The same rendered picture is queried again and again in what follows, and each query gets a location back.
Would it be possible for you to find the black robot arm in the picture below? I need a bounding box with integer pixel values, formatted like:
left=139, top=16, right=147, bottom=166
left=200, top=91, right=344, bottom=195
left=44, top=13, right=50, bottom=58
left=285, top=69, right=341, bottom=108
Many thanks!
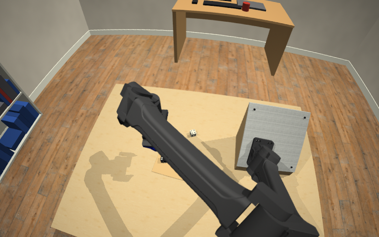
left=116, top=81, right=320, bottom=237

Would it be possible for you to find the white die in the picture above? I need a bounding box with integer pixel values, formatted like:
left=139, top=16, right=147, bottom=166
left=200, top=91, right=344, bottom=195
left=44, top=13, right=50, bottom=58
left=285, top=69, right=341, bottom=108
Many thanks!
left=190, top=129, right=196, bottom=137

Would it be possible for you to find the tan flat mat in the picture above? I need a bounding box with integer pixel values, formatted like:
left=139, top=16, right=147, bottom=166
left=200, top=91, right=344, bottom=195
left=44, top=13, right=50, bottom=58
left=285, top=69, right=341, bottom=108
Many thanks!
left=152, top=154, right=183, bottom=180

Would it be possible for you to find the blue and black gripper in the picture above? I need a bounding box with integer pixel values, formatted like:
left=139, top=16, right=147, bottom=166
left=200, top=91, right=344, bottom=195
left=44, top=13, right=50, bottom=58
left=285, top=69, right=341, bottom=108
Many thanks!
left=142, top=110, right=168, bottom=152

